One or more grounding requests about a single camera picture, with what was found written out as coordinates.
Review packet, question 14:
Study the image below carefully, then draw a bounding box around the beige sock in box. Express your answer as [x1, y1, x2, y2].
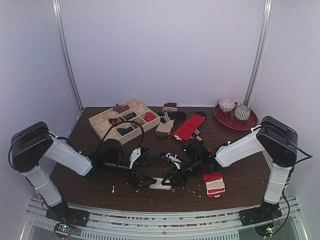
[131, 117, 144, 129]

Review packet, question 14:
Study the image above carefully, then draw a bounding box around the teal sock in box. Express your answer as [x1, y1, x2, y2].
[116, 127, 133, 136]

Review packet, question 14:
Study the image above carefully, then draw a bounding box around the black white striped sock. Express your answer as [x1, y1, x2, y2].
[157, 111, 187, 124]

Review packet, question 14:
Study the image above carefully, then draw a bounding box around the purple sock in box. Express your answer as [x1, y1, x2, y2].
[112, 103, 130, 114]

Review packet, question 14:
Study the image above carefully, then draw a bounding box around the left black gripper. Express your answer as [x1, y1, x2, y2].
[105, 159, 157, 189]

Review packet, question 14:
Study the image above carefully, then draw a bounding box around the beige brown folded sock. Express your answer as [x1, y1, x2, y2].
[155, 120, 175, 138]

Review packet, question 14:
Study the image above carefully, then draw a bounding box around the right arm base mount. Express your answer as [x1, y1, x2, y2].
[239, 206, 282, 238]

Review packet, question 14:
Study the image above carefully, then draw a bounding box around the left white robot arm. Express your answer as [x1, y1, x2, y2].
[8, 121, 157, 222]

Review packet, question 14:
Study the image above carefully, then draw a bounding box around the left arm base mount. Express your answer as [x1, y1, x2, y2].
[45, 206, 90, 240]

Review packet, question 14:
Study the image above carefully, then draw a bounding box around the dotted white bowl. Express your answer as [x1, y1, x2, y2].
[218, 98, 236, 113]

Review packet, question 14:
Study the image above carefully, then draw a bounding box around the red plate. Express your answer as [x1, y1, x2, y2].
[213, 104, 258, 132]

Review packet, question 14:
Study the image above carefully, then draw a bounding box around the brown striped folded sock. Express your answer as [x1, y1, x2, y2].
[162, 102, 178, 112]

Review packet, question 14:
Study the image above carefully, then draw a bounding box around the right aluminium frame post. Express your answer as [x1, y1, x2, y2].
[243, 0, 273, 108]

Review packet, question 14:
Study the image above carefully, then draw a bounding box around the red folded sock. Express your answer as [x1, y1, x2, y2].
[171, 114, 205, 142]

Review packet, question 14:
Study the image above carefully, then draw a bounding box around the wooden compartment box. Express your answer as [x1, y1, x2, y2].
[88, 98, 161, 144]

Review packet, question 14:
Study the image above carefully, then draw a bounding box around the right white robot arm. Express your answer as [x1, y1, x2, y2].
[160, 116, 312, 221]

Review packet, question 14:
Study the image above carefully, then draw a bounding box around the black striped sock in box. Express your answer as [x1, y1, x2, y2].
[123, 112, 137, 121]

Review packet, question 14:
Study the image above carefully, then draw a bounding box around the striped ceramic cup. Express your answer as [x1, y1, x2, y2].
[234, 104, 251, 121]

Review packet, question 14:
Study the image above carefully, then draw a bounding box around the front aluminium rail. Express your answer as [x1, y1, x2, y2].
[18, 197, 310, 240]

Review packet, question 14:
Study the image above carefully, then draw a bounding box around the red sock with stripes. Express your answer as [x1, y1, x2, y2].
[202, 171, 226, 198]

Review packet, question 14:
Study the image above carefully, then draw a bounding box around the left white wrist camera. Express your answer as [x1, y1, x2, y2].
[129, 147, 141, 169]

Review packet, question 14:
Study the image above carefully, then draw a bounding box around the red rolled sock in box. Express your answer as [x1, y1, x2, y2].
[144, 112, 155, 122]

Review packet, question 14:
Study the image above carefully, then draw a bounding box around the strawberry pattern sock in box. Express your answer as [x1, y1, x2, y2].
[108, 117, 124, 126]

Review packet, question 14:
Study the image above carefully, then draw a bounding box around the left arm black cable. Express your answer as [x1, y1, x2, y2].
[96, 120, 145, 153]

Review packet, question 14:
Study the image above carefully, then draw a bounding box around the left aluminium frame post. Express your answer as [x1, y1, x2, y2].
[52, 0, 84, 112]

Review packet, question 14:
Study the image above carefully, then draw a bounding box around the aluminium frame post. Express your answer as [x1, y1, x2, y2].
[243, 0, 273, 108]
[52, 0, 84, 112]

